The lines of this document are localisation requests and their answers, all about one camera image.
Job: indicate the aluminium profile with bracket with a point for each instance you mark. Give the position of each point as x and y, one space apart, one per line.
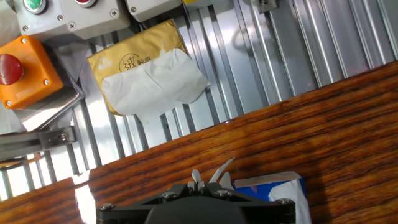
31 143

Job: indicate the orange box with red button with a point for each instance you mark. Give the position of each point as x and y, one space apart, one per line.
34 77

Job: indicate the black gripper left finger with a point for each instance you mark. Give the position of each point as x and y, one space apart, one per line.
130 213

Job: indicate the shiny steel plate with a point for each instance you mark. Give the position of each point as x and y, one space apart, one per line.
46 115

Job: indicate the grey box red mushroom button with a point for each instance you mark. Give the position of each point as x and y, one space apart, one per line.
149 9

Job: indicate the grey two-button control box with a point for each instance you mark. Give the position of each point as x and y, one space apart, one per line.
62 21

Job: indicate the yellow box with green button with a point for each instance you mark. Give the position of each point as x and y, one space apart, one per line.
189 1

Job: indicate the white paper napkin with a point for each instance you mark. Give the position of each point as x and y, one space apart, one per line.
222 169

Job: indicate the brown wooden board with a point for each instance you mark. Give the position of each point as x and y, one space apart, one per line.
311 130

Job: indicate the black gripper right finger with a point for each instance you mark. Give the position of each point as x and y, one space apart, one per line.
267 213

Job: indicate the blue tissue box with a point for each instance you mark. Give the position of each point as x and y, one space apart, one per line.
289 199

